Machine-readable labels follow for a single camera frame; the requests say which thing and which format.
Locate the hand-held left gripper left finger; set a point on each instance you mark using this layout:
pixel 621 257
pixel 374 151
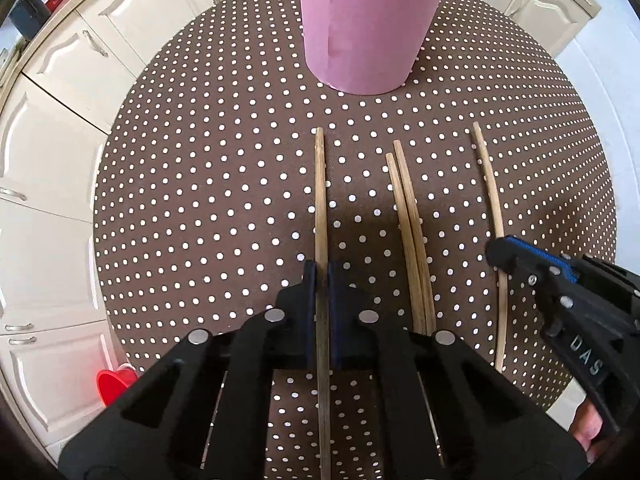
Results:
pixel 309 320

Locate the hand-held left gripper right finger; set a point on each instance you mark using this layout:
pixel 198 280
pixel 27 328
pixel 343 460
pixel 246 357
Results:
pixel 336 320

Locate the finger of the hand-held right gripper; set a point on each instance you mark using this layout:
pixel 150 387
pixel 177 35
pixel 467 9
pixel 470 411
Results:
pixel 545 255
pixel 515 260

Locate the thin wooden chopstick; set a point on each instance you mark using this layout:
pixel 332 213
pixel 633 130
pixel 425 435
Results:
pixel 405 170
pixel 320 200
pixel 490 180
pixel 392 170

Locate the pink cup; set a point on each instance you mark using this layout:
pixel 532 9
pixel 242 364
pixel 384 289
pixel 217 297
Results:
pixel 370 25

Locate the person's right hand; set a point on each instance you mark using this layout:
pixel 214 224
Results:
pixel 586 427

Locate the brown polka-dot tablecloth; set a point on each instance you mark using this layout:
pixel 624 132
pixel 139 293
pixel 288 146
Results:
pixel 200 210

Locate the black kettle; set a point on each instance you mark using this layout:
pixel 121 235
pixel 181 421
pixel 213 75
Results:
pixel 29 10

